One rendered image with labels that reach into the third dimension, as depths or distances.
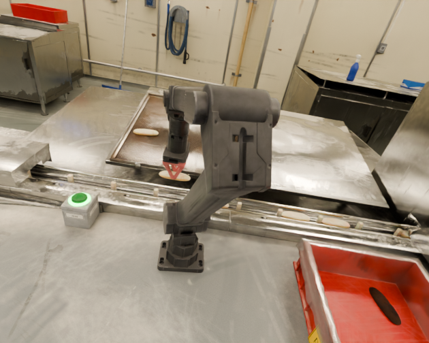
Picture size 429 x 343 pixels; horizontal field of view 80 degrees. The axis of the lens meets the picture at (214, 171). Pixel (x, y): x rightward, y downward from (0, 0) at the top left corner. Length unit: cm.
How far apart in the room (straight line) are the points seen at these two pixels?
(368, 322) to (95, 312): 64
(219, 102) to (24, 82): 331
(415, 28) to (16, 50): 508
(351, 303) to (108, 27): 455
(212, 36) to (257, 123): 410
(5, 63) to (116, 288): 314
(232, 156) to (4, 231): 71
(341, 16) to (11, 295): 456
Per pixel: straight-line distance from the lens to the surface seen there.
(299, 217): 91
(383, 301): 87
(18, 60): 349
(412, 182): 111
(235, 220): 80
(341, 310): 79
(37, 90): 349
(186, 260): 68
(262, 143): 31
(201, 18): 438
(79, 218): 80
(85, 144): 122
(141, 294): 68
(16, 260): 80
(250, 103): 31
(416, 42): 517
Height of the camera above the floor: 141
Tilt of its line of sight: 33 degrees down
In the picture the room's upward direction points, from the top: 11 degrees clockwise
